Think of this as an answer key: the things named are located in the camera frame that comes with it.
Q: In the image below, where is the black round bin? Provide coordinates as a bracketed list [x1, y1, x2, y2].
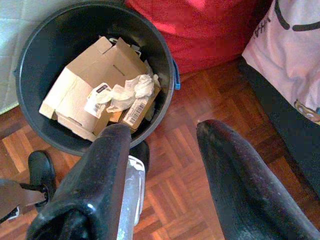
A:
[13, 3, 181, 157]

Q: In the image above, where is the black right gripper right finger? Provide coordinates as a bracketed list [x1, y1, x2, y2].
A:
[196, 119, 320, 240]

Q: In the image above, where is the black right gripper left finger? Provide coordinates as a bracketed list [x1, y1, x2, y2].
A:
[26, 123, 133, 240]

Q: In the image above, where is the black fabric bed base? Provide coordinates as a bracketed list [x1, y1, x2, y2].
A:
[238, 57, 320, 198]

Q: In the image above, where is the red cushion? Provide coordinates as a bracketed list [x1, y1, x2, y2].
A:
[124, 0, 273, 76]

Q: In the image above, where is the white labelled packet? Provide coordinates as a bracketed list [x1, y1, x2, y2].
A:
[83, 82, 113, 120]

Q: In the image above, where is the small barcode cardboard box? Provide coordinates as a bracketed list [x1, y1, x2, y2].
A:
[119, 84, 162, 132]

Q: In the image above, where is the large open cardboard box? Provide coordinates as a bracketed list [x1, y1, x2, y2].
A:
[38, 36, 151, 142]

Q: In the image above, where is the pink cartoon print blanket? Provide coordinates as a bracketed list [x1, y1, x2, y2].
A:
[241, 0, 320, 123]

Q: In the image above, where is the crumpled white tissue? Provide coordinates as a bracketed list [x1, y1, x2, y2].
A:
[96, 73, 161, 113]

